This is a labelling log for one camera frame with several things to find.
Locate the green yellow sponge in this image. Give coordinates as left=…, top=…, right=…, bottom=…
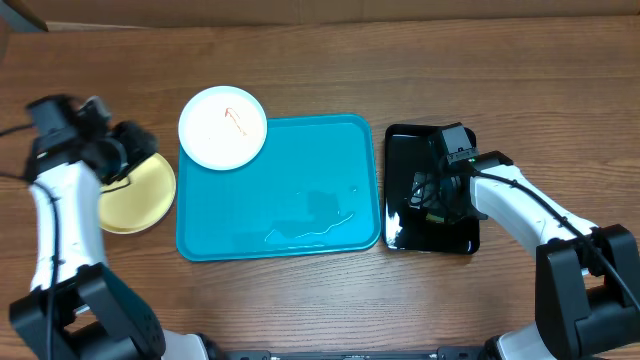
left=425, top=213, right=447, bottom=223

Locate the yellow plate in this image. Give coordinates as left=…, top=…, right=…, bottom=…
left=99, top=153, right=176, bottom=234

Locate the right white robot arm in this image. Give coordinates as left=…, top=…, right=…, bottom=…
left=407, top=149, right=639, bottom=359

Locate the teal plastic tray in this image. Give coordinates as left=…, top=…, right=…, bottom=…
left=176, top=114, right=381, bottom=262

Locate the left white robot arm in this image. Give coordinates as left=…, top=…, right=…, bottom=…
left=9, top=120, right=220, bottom=359

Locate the black plastic tray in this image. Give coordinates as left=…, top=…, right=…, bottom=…
left=383, top=124, right=480, bottom=255

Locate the white plate with stain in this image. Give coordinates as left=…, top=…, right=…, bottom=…
left=178, top=86, right=268, bottom=171

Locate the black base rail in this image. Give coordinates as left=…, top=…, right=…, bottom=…
left=224, top=346, right=486, bottom=360

